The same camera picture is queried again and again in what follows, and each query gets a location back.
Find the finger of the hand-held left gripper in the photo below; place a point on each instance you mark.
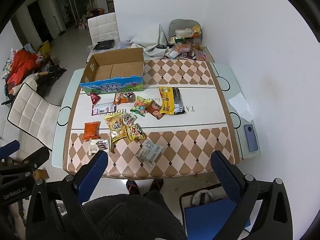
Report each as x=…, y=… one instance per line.
x=37, y=158
x=10, y=148

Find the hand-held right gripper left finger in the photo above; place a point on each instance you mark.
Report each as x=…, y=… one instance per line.
x=92, y=175

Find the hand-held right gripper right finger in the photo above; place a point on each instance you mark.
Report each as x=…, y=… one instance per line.
x=223, y=175

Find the white wafer packet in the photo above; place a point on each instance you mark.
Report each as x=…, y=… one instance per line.
x=98, y=147

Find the yellow chips packet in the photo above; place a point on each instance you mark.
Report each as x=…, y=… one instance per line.
x=113, y=123

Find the clear white snack packet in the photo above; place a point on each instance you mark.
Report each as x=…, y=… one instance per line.
x=150, y=152

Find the red white snack packet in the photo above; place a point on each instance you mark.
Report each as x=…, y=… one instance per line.
x=103, y=109

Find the small red snack packet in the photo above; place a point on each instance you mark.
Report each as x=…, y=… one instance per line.
x=95, y=98

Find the orange panda snack packet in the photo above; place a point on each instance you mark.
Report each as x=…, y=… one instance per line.
x=123, y=98

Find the colourful candy packet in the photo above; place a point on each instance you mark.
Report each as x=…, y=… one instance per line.
x=141, y=106

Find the brown red snack packet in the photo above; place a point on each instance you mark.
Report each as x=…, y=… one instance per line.
x=154, y=110

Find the large yellow black snack packet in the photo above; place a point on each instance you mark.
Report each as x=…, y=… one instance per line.
x=170, y=101

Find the cardboard box blue print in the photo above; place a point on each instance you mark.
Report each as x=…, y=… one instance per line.
x=117, y=73

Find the small cardboard piece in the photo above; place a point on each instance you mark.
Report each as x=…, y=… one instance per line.
x=41, y=174

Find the round metal object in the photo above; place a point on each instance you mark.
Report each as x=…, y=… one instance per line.
x=201, y=197

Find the black red shoe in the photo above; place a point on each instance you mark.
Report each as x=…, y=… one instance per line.
x=132, y=187
x=156, y=185

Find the blue seat cushion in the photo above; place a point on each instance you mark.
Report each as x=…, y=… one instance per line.
x=210, y=216

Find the purple smartphone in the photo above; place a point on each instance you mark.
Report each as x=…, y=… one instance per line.
x=251, y=138

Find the person's dark fleece clothing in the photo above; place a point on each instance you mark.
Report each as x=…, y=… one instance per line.
x=132, y=217

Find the white plush toy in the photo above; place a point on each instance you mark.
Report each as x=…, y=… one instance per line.
x=28, y=80

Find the white paper sheet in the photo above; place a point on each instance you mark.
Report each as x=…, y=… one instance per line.
x=240, y=106

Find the red plastic bag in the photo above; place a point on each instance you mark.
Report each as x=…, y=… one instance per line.
x=22, y=65

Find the yellow bag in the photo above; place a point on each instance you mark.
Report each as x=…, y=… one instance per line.
x=45, y=47

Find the black flat device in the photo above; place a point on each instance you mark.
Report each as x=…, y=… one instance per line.
x=103, y=44

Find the clear plastic bag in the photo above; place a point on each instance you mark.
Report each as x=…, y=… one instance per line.
x=124, y=44

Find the pile of assorted snack bags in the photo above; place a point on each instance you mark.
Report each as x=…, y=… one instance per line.
x=186, y=43

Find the white plastic bag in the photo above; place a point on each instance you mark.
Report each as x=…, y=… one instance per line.
x=150, y=42

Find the grey chair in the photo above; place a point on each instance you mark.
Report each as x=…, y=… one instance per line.
x=178, y=23

